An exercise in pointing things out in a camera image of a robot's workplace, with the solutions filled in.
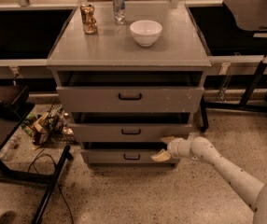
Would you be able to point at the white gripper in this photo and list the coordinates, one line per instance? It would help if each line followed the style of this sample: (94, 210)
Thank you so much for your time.
(173, 147)

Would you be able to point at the grey drawer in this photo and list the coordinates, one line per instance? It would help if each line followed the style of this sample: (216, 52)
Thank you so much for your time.
(119, 91)
(124, 154)
(130, 127)

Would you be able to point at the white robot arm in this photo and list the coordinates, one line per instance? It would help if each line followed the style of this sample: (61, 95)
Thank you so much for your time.
(252, 191)

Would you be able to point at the grey bottom drawer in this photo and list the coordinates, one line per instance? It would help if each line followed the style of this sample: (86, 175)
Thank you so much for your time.
(124, 154)

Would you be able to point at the grey drawer cabinet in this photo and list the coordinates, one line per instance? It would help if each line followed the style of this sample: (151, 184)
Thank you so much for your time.
(113, 48)

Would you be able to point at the grey top drawer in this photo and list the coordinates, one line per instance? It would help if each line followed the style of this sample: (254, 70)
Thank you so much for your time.
(119, 91)

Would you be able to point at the white ceramic bowl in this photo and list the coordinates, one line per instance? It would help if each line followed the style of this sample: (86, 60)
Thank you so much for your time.
(145, 32)

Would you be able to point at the clear plastic bottle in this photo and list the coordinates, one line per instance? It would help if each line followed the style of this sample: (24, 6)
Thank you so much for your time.
(7, 150)

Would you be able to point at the crushed gold can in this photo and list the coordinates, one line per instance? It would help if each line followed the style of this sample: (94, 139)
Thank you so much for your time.
(88, 20)

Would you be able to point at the silver drink can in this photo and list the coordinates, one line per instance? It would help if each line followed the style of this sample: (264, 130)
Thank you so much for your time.
(119, 11)

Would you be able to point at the black side table left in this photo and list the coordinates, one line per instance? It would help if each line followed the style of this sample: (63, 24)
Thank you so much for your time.
(14, 108)

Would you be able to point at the wire basket with trash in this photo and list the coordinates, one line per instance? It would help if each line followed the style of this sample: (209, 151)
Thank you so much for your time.
(51, 126)

